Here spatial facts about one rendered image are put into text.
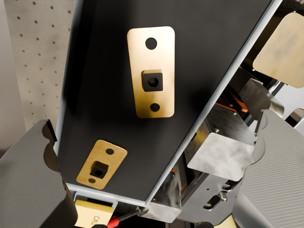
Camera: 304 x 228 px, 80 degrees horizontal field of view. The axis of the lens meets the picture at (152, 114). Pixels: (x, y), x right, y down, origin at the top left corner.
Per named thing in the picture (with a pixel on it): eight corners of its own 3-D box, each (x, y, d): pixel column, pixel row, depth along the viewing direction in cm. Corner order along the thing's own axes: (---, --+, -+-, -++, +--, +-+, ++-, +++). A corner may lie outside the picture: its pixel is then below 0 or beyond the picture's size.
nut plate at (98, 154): (102, 188, 25) (100, 196, 24) (75, 179, 24) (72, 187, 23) (129, 149, 21) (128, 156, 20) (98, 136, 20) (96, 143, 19)
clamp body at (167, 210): (163, 137, 80) (170, 223, 49) (138, 129, 77) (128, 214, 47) (171, 124, 76) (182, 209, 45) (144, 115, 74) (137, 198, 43)
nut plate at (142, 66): (173, 115, 19) (174, 121, 18) (137, 116, 19) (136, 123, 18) (174, 25, 14) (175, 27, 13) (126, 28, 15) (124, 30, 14)
